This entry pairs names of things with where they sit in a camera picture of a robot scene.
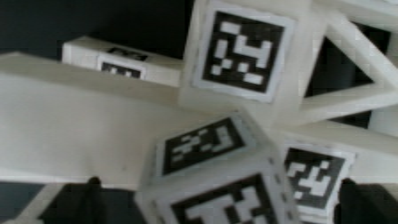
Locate white chair leg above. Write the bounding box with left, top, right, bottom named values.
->
left=63, top=36, right=184, bottom=87

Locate white tagged cube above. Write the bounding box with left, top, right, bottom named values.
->
left=136, top=111, right=303, bottom=224

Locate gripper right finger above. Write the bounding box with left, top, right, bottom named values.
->
left=333, top=179, right=398, bottom=224

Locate white chair back frame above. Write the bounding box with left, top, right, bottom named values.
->
left=0, top=0, right=398, bottom=224

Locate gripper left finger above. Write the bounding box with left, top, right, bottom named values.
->
left=12, top=176, right=139, bottom=224

